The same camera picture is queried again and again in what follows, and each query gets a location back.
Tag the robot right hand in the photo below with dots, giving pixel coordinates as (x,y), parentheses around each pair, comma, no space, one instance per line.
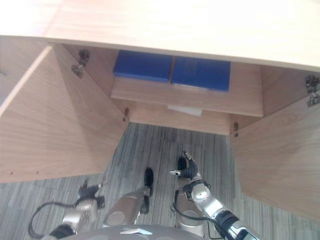
(189,170)

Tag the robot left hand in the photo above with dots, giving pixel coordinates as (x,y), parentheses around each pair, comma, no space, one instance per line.
(87,192)

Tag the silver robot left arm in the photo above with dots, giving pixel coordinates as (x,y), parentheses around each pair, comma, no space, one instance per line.
(80,212)

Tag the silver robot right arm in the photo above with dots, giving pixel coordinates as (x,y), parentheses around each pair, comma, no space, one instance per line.
(212,205)

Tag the wooden cabinet shelf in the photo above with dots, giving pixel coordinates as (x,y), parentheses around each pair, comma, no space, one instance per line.
(185,100)

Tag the wooden cabinet door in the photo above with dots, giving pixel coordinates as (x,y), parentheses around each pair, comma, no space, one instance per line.
(60,125)
(280,160)

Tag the blue folder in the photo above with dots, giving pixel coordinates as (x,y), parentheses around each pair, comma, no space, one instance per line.
(201,73)
(142,66)

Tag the light wooden office cabinet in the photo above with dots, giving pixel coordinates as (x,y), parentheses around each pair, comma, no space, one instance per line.
(175,22)

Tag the dark robot right foot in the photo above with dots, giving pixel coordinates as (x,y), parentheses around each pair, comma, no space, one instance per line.
(181,163)

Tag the dark robot foot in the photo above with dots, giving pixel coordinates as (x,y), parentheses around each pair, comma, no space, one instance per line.
(181,163)
(149,176)

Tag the dark robot left foot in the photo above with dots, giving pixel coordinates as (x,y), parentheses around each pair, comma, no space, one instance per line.
(149,176)

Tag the grey robot torso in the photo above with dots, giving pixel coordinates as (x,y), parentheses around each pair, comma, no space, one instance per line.
(130,233)

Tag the white paper sheet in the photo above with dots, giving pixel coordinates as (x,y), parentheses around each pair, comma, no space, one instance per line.
(186,110)

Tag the metal door hinge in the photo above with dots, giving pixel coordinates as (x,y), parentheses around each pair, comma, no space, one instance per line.
(235,128)
(126,112)
(80,62)
(312,87)

